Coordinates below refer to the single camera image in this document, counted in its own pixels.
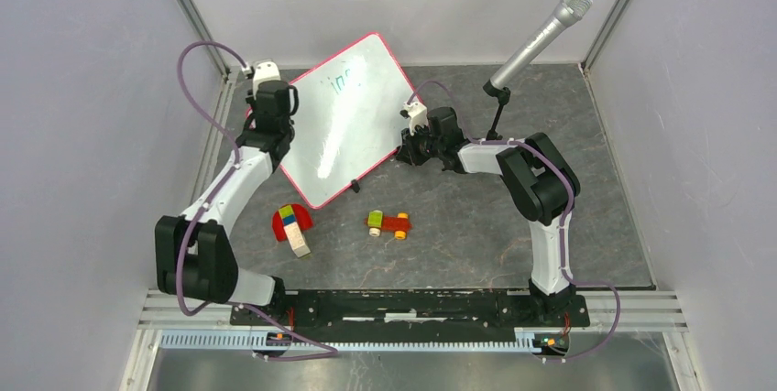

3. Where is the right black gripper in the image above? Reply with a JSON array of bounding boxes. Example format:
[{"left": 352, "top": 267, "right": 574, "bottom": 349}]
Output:
[{"left": 397, "top": 123, "right": 443, "bottom": 167}]

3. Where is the pink framed whiteboard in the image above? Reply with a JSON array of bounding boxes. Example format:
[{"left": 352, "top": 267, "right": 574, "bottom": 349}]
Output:
[{"left": 280, "top": 32, "right": 413, "bottom": 209}]

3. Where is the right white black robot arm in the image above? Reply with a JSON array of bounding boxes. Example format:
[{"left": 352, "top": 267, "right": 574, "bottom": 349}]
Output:
[{"left": 397, "top": 102, "right": 579, "bottom": 325}]

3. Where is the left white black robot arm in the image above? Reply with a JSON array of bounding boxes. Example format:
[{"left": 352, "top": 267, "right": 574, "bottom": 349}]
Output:
[{"left": 154, "top": 80, "right": 299, "bottom": 325}]

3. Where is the black tripod microphone stand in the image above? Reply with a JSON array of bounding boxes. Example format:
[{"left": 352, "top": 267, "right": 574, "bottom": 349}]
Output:
[{"left": 483, "top": 81, "right": 511, "bottom": 141}]

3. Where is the red wooden block toy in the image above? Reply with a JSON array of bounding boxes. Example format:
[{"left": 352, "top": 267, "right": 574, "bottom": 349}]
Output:
[{"left": 271, "top": 203, "right": 313, "bottom": 258}]

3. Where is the red toy car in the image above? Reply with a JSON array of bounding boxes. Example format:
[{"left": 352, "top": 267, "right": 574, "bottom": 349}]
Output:
[{"left": 365, "top": 210, "right": 412, "bottom": 240}]

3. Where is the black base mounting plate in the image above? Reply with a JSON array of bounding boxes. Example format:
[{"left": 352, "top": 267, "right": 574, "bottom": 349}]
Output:
[{"left": 261, "top": 288, "right": 591, "bottom": 343}]

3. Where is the silver microphone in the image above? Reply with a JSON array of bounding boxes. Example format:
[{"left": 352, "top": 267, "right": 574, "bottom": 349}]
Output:
[{"left": 484, "top": 0, "right": 593, "bottom": 96}]

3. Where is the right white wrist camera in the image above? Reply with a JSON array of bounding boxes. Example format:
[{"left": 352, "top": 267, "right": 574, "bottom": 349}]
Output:
[{"left": 400, "top": 101, "right": 428, "bottom": 136}]

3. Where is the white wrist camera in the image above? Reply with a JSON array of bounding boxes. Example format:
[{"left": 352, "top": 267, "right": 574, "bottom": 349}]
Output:
[
  {"left": 241, "top": 60, "right": 281, "bottom": 93},
  {"left": 400, "top": 101, "right": 428, "bottom": 136}
]

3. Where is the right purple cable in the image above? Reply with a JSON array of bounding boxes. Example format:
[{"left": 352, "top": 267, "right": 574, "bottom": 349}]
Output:
[{"left": 402, "top": 80, "right": 623, "bottom": 364}]

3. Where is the purple cable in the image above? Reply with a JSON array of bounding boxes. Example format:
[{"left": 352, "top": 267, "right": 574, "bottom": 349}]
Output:
[
  {"left": 402, "top": 80, "right": 623, "bottom": 364},
  {"left": 176, "top": 40, "right": 340, "bottom": 364}
]

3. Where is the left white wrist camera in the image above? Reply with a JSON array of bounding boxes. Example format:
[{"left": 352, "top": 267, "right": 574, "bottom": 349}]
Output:
[{"left": 241, "top": 60, "right": 281, "bottom": 93}]

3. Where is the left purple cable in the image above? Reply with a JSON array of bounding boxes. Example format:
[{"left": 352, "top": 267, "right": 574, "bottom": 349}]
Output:
[{"left": 176, "top": 40, "right": 340, "bottom": 364}]

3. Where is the grey slotted cable duct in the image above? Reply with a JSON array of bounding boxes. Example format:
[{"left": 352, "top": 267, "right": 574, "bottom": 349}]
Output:
[{"left": 159, "top": 327, "right": 572, "bottom": 354}]

